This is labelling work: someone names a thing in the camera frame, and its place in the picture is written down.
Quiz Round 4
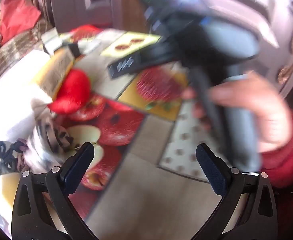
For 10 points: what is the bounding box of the person's right hand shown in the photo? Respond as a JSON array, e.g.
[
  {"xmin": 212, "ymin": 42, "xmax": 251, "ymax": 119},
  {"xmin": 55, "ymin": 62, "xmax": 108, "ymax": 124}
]
[{"xmin": 182, "ymin": 71, "xmax": 293, "ymax": 153}]

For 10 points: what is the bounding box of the dark blue hair tie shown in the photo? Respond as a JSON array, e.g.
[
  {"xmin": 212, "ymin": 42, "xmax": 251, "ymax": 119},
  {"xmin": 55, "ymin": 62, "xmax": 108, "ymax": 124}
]
[{"xmin": 0, "ymin": 140, "xmax": 28, "ymax": 170}]

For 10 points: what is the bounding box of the person's right forearm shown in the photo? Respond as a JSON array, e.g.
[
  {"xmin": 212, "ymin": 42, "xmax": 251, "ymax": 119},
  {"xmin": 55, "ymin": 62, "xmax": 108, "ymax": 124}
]
[{"xmin": 258, "ymin": 110, "xmax": 293, "ymax": 189}]

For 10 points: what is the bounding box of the white cardboard box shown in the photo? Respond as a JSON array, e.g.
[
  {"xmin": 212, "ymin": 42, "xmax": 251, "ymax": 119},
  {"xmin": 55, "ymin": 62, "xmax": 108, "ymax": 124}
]
[{"xmin": 0, "ymin": 50, "xmax": 52, "ymax": 205}]

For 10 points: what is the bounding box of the leopard print scrunchie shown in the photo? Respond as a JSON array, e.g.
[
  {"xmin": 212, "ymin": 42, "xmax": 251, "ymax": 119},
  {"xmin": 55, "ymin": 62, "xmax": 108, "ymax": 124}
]
[{"xmin": 33, "ymin": 116, "xmax": 74, "ymax": 153}]

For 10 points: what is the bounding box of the red plush toy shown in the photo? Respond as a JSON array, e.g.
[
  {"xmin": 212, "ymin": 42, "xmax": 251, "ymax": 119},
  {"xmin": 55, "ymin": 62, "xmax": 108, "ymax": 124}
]
[{"xmin": 48, "ymin": 68, "xmax": 92, "ymax": 114}]

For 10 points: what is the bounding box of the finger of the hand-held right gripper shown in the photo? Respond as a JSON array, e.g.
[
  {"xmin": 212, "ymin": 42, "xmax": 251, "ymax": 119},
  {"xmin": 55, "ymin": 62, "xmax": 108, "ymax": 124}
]
[{"xmin": 108, "ymin": 41, "xmax": 184, "ymax": 79}]

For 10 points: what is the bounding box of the red plastic bag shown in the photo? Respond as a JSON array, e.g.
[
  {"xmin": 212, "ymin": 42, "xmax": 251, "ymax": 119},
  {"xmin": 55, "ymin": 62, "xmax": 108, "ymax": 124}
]
[{"xmin": 0, "ymin": 0, "xmax": 42, "ymax": 42}]

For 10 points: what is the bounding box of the large yellow sponge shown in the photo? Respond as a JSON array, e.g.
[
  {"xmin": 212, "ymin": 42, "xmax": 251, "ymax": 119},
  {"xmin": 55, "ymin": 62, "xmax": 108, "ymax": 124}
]
[{"xmin": 35, "ymin": 47, "xmax": 75, "ymax": 98}]

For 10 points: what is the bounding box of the black box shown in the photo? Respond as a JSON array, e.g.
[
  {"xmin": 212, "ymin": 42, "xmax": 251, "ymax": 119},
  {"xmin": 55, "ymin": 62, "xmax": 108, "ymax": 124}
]
[{"xmin": 68, "ymin": 42, "xmax": 82, "ymax": 58}]

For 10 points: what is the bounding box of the white folded card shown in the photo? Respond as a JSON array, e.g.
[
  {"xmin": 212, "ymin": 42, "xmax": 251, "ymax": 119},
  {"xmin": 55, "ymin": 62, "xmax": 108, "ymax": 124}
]
[{"xmin": 41, "ymin": 29, "xmax": 64, "ymax": 53}]

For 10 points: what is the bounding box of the plaid cloth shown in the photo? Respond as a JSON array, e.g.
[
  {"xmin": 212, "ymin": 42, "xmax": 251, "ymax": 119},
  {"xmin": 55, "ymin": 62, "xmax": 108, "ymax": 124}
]
[{"xmin": 0, "ymin": 25, "xmax": 49, "ymax": 90}]

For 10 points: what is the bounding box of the red flat packet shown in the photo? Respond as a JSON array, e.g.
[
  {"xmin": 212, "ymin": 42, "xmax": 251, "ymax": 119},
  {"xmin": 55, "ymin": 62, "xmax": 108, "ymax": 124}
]
[{"xmin": 70, "ymin": 24, "xmax": 104, "ymax": 43}]

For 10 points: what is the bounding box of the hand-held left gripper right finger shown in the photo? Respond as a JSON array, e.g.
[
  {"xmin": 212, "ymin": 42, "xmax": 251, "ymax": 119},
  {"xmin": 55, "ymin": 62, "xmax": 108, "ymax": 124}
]
[{"xmin": 196, "ymin": 143, "xmax": 278, "ymax": 240}]

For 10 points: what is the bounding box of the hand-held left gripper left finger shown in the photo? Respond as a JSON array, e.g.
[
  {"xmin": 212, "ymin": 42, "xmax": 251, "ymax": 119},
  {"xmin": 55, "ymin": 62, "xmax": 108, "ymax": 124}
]
[{"xmin": 10, "ymin": 142, "xmax": 99, "ymax": 240}]

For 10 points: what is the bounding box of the fruit print tablecloth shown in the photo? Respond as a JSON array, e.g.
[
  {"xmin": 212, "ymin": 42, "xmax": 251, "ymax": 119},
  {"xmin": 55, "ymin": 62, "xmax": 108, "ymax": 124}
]
[{"xmin": 0, "ymin": 27, "xmax": 262, "ymax": 240}]

